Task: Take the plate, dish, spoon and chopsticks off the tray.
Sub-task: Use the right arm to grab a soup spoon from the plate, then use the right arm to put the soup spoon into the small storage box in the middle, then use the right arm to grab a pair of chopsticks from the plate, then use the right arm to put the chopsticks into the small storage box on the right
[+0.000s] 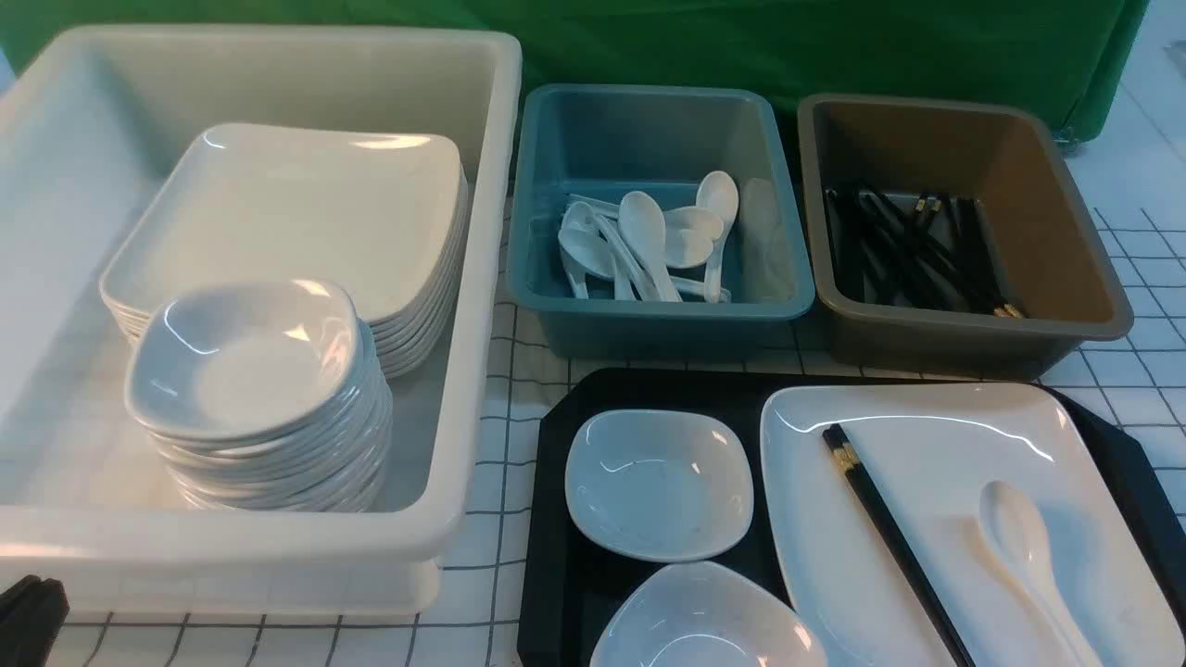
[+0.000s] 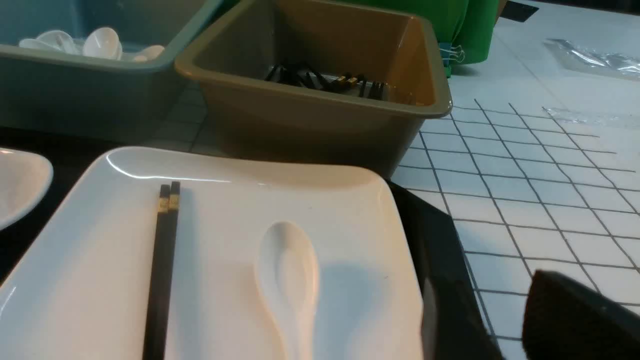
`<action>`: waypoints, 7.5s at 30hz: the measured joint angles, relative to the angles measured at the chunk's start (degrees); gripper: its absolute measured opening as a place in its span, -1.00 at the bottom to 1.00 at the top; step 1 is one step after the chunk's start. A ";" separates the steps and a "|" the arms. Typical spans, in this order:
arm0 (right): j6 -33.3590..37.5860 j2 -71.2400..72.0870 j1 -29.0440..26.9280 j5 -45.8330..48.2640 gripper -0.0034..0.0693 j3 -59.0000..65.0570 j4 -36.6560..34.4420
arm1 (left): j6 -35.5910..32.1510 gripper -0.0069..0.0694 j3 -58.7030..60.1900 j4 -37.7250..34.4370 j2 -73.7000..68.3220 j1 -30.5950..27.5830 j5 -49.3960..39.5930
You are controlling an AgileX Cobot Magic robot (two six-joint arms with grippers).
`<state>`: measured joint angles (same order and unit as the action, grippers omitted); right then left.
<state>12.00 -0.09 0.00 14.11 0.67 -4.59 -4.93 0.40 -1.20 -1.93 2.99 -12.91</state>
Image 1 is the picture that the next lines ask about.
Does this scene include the white bowl tray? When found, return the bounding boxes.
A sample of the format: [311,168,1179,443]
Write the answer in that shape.
[589,560,827,666]
[563,409,755,564]

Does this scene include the black chopstick pair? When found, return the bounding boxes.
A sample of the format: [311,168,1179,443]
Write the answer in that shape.
[823,423,975,666]

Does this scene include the large white rectangular plate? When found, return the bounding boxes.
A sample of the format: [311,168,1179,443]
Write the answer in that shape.
[760,383,1182,666]

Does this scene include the white soup spoon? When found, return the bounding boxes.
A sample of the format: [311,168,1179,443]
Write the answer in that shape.
[978,479,1102,666]

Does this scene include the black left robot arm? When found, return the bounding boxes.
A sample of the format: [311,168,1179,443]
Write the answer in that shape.
[1,574,70,666]

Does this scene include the white spoons in bin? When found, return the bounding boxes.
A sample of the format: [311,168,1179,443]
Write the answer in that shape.
[557,170,738,303]

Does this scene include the teal plastic bin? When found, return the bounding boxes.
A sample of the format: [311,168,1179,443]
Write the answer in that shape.
[506,83,816,360]

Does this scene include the stack of white plates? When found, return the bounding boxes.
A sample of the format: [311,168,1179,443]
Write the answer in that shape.
[98,122,470,379]

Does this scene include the black serving tray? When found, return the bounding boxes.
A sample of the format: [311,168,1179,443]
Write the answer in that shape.
[517,369,1182,666]

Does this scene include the stack of white bowls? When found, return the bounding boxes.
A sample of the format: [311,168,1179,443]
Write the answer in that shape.
[125,280,394,512]

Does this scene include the black chopsticks in bin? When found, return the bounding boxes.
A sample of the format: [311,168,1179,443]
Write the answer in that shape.
[823,179,1026,320]

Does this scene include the brown plastic bin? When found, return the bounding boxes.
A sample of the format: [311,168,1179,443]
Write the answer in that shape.
[798,94,1134,381]

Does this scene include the large white plastic bin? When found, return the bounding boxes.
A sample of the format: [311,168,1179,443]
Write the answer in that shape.
[4,25,523,618]

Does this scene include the green cloth backdrop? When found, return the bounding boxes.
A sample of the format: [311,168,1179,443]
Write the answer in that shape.
[1,1,1148,140]

